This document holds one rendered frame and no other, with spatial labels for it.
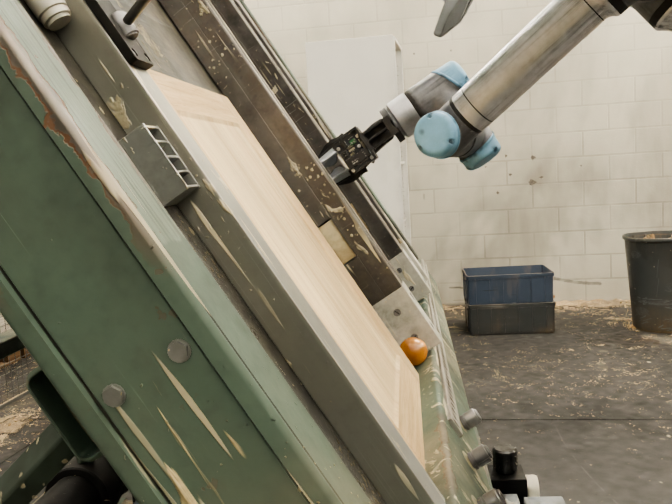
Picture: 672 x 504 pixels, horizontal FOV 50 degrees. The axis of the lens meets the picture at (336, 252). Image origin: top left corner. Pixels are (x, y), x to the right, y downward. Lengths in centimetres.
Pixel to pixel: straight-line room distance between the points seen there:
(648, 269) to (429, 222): 186
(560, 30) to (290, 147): 49
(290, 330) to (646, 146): 572
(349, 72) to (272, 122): 354
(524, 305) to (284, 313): 457
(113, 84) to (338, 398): 36
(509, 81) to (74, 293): 85
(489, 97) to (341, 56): 370
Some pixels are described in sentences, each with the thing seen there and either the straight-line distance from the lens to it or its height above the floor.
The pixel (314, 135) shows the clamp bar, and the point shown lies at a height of 133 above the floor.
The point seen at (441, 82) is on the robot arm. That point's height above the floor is 139.
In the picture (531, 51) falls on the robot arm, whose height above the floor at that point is 140.
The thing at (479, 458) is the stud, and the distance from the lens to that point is 99.
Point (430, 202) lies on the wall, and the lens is 617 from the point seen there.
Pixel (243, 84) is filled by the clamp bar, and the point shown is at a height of 140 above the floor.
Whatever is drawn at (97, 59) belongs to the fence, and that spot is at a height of 136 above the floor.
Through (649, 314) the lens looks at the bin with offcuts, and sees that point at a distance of 534.
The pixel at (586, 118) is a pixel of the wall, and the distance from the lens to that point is 624.
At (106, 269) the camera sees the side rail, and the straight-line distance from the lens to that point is 47.
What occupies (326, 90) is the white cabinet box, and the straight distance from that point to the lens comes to 486.
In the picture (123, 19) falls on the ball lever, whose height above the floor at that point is 140.
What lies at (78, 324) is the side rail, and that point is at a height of 116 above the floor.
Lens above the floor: 125
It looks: 7 degrees down
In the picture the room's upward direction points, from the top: 3 degrees counter-clockwise
